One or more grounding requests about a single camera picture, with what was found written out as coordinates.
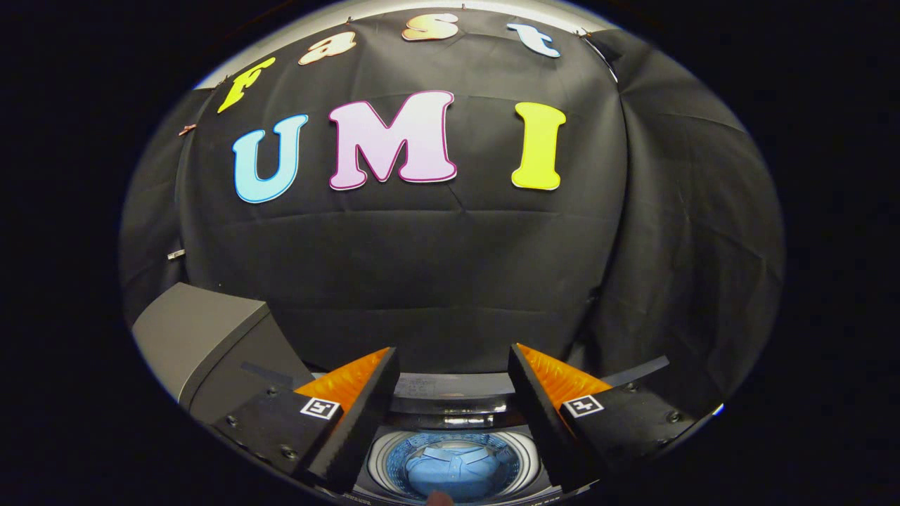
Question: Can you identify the light blue polo shirt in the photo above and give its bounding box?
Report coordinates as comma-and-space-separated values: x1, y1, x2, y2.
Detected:
404, 445, 501, 503

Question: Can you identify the grey box cabinet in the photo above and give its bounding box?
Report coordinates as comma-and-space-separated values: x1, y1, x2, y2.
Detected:
131, 283, 314, 426

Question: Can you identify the grey washing machine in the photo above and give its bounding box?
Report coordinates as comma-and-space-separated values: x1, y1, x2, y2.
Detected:
348, 397, 567, 506

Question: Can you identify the black backdrop cloth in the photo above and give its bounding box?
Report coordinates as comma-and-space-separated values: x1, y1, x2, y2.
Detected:
120, 8, 785, 422

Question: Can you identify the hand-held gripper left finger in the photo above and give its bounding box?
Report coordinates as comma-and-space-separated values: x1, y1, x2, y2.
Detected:
210, 346, 401, 495

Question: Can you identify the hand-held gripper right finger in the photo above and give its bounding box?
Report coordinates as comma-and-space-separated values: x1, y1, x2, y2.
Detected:
508, 344, 716, 494

